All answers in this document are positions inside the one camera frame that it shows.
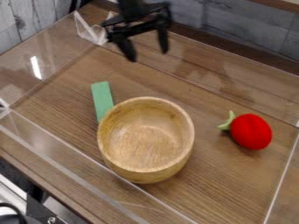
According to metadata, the brown wooden bowl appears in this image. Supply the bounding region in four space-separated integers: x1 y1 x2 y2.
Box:
97 96 195 184

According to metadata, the clear acrylic corner bracket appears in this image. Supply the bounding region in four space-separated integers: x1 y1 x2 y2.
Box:
73 11 108 46

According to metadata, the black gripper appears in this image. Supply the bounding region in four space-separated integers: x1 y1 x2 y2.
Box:
100 0 172 62

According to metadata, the black metal stand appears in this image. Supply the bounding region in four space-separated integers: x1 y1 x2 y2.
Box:
25 185 68 224

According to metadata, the black cable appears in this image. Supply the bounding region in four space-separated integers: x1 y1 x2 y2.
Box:
0 202 28 224

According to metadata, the red toy strawberry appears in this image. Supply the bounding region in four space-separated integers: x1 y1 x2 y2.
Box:
217 110 274 151

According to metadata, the green flat stick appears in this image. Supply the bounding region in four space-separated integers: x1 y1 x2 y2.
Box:
91 81 115 122

